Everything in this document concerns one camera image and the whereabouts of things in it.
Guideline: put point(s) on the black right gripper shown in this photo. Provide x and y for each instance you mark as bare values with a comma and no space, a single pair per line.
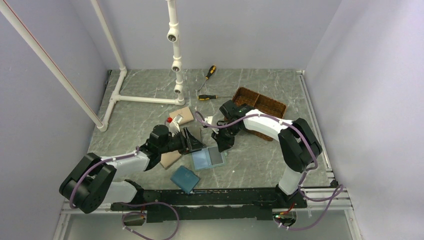
223,143

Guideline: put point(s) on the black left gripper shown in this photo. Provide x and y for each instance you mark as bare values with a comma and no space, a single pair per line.
196,145

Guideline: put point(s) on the dark grey credit card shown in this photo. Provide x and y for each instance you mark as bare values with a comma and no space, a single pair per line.
215,156

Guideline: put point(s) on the green card holder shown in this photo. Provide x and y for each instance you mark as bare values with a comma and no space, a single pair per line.
201,159

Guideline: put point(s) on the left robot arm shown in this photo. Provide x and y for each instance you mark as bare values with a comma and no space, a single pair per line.
93,181

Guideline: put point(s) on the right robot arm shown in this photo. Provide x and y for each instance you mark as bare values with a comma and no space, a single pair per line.
299,146

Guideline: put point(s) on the grey card holder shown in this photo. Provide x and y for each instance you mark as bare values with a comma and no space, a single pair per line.
196,132

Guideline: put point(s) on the beige card holder near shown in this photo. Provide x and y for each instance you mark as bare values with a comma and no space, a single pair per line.
167,159

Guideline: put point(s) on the beige card holder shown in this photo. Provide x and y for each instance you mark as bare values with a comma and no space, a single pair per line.
167,159
185,113

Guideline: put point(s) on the beige card holder far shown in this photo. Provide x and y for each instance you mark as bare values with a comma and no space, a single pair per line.
185,113

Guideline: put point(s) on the blue card holder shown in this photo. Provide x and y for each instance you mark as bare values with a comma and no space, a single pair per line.
185,179

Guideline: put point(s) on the black yellow screwdriver near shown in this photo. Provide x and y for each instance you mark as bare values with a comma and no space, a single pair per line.
206,97

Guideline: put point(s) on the black yellow screwdriver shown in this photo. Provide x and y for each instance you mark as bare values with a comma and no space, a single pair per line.
206,97
210,72

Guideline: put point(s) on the brown woven divided basket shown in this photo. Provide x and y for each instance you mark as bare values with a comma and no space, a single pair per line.
260,102

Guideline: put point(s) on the black yellow screwdriver far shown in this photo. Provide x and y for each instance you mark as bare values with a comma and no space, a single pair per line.
210,72

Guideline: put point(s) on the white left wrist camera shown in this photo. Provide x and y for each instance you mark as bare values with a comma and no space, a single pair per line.
173,124

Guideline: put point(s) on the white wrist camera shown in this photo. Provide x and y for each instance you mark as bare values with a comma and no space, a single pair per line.
210,121
173,124

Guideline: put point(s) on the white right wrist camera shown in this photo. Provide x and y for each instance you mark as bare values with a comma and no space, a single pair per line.
210,121

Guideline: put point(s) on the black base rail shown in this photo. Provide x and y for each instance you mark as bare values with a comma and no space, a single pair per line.
212,204

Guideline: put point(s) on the aluminium front rail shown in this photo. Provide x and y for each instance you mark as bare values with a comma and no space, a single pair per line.
340,202

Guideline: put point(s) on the white PVC pipe frame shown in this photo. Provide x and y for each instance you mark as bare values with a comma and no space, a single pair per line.
45,44

